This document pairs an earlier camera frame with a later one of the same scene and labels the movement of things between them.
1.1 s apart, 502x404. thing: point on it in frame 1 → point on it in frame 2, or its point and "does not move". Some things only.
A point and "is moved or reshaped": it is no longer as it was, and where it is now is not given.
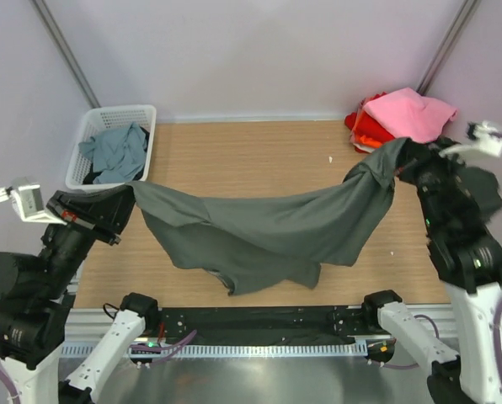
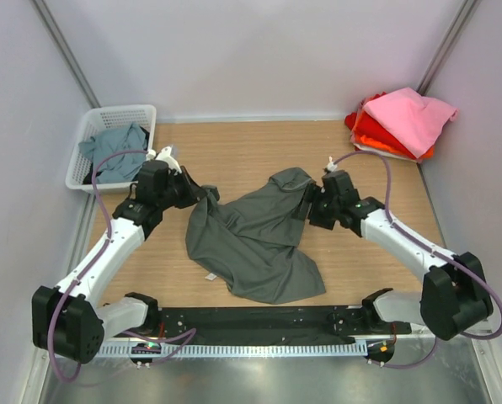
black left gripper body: x=85 y=216 → x=174 y=194
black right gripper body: x=425 y=168 → x=323 y=212
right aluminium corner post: x=445 y=46 does not move
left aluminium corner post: x=44 y=12 does not move
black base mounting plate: x=329 y=321 does not move
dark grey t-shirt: x=248 y=241 is moved or reshaped
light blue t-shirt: x=118 y=154 does not move
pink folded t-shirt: x=410 y=114 does not move
